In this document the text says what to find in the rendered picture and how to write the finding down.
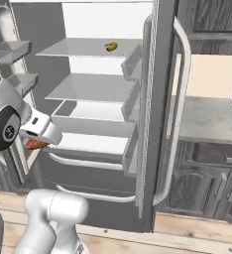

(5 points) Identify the white freezer drawer handle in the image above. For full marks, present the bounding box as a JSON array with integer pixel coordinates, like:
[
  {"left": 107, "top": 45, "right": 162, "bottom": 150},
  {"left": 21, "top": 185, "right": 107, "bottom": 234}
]
[
  {"left": 48, "top": 152, "right": 125, "bottom": 172},
  {"left": 56, "top": 184, "right": 138, "bottom": 204}
]

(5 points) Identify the dark wood drawer front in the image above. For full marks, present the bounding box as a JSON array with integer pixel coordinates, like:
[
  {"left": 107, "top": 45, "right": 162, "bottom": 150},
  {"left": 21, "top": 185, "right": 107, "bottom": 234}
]
[{"left": 190, "top": 141, "right": 232, "bottom": 167}]

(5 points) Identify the grey fridge body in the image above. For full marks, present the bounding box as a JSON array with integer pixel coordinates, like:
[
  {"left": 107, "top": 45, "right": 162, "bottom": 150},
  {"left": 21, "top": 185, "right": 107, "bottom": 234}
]
[{"left": 8, "top": 0, "right": 156, "bottom": 232}]

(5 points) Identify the grey fridge door with bins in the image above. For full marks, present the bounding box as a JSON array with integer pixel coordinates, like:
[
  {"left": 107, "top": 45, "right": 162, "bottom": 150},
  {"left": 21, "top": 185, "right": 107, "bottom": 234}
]
[{"left": 120, "top": 0, "right": 179, "bottom": 234}]

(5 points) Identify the dark wood wall cupboard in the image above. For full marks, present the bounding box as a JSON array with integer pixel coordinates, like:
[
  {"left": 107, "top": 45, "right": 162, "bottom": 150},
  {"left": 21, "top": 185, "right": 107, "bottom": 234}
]
[{"left": 175, "top": 0, "right": 232, "bottom": 57}]

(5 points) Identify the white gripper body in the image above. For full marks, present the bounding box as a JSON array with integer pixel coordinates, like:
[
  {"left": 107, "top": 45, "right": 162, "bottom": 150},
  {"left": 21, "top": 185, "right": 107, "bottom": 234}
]
[{"left": 41, "top": 116, "right": 63, "bottom": 147}]

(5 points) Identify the yellow-brown food item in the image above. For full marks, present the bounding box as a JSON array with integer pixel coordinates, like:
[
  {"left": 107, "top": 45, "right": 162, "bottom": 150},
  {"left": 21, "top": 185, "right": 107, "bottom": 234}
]
[{"left": 104, "top": 42, "right": 119, "bottom": 53}]

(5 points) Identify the grey freezer drawer front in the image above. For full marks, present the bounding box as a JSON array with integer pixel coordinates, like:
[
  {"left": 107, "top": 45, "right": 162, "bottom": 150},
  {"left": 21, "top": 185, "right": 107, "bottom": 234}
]
[
  {"left": 52, "top": 190, "right": 154, "bottom": 233},
  {"left": 32, "top": 150, "right": 138, "bottom": 194}
]

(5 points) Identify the long white fridge door handle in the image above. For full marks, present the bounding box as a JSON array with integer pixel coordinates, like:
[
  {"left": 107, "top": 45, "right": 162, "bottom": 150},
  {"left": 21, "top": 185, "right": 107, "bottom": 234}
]
[{"left": 152, "top": 16, "right": 192, "bottom": 207}]

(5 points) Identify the grey fridge door with shelves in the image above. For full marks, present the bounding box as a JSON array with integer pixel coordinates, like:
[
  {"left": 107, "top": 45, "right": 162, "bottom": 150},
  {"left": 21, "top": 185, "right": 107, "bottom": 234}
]
[{"left": 0, "top": 0, "right": 41, "bottom": 192}]

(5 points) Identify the white fridge crisper drawer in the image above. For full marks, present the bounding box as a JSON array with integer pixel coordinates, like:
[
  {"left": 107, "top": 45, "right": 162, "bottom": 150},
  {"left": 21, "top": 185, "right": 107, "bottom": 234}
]
[{"left": 49, "top": 99, "right": 136, "bottom": 139}]

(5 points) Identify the orange sweet potato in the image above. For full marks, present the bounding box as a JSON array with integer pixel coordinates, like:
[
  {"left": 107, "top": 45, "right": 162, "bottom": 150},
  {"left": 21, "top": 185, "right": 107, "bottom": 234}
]
[{"left": 25, "top": 138, "right": 51, "bottom": 152}]

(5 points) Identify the white glass fridge shelf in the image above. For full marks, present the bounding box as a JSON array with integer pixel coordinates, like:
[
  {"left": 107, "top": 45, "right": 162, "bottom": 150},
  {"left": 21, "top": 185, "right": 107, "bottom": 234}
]
[
  {"left": 45, "top": 72, "right": 138, "bottom": 104},
  {"left": 36, "top": 37, "right": 144, "bottom": 60}
]

